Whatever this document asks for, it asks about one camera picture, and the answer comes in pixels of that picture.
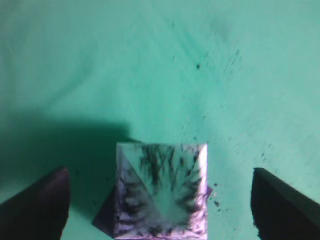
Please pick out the green table cloth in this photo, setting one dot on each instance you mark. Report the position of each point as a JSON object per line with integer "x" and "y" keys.
{"x": 242, "y": 76}

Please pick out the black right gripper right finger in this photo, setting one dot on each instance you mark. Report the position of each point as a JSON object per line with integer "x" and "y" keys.
{"x": 280, "y": 212}

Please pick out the white purple streaked square pyramid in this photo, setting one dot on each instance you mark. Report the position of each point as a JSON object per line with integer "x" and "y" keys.
{"x": 161, "y": 191}

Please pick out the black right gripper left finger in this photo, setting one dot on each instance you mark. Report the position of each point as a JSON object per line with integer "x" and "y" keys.
{"x": 39, "y": 212}

